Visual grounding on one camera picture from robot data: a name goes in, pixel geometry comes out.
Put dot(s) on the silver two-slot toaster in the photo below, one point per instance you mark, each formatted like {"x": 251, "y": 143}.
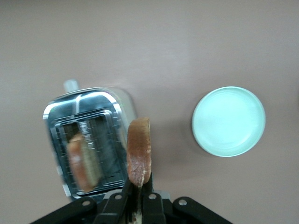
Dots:
{"x": 93, "y": 105}

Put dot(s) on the brown bread slice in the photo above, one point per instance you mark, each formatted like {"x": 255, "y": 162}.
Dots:
{"x": 139, "y": 149}
{"x": 79, "y": 163}

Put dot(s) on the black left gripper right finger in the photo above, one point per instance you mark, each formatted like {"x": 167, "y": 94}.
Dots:
{"x": 151, "y": 210}

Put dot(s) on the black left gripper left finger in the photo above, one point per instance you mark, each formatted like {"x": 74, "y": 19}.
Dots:
{"x": 112, "y": 210}

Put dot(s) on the mint green plate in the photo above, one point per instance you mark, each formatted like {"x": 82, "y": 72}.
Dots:
{"x": 229, "y": 121}

